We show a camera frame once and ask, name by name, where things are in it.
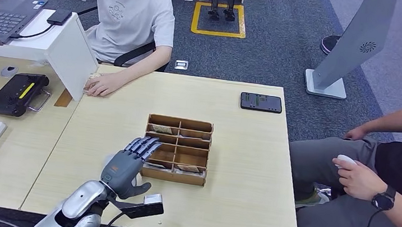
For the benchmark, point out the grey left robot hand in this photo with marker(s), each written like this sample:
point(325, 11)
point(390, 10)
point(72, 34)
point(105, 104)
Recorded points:
point(122, 171)

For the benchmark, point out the person's left hand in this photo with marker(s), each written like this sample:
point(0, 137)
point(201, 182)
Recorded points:
point(360, 181)
point(101, 85)

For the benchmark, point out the person's right hand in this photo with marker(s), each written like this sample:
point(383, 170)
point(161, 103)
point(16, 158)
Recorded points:
point(356, 132)

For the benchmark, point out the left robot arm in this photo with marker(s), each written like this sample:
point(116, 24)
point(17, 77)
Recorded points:
point(79, 200)

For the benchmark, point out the person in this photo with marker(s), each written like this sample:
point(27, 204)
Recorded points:
point(348, 173)
point(133, 12)

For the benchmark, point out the printed card in organizer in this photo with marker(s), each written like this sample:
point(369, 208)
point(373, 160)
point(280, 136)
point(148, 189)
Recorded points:
point(162, 129)
point(188, 169)
point(153, 166)

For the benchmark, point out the stack of printed cards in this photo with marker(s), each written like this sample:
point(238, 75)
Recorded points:
point(94, 75)

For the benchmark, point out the black wristwatch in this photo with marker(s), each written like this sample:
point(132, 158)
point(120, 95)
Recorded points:
point(383, 199)

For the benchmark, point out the grey laptop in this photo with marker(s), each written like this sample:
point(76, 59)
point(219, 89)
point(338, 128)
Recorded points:
point(5, 21)

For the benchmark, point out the brown flat rectangular patch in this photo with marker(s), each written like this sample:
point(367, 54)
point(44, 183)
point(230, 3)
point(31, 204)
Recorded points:
point(63, 99)

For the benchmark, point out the white desk partition box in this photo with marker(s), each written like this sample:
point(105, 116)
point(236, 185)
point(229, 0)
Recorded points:
point(68, 57)

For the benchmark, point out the black office chair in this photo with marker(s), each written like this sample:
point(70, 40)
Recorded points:
point(132, 55)

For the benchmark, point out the teal green shoe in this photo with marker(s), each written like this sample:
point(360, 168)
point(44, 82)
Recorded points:
point(307, 200)

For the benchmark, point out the wooden compartment organizer box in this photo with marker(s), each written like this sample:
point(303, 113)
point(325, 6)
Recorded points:
point(182, 150)

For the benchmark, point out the black adapter box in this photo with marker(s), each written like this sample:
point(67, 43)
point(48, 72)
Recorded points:
point(59, 17)

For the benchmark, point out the grey round puck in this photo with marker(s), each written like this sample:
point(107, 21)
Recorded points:
point(9, 71)

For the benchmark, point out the black device with yellow stripe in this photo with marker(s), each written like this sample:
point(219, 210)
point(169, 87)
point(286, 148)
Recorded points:
point(16, 93)

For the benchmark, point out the black round base pink rim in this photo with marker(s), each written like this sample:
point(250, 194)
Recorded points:
point(328, 45)

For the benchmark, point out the grey kiosk stand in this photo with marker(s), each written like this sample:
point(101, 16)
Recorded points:
point(354, 39)

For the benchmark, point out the black smartphone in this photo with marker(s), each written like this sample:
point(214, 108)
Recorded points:
point(261, 103)

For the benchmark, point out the yellow floor tape square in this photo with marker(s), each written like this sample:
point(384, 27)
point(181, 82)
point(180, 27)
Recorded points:
point(196, 15)

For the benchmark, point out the black humanoid robot legs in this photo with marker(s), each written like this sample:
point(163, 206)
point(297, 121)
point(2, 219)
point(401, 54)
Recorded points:
point(230, 3)

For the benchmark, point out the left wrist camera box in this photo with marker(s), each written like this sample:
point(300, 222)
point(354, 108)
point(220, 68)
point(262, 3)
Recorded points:
point(146, 206)

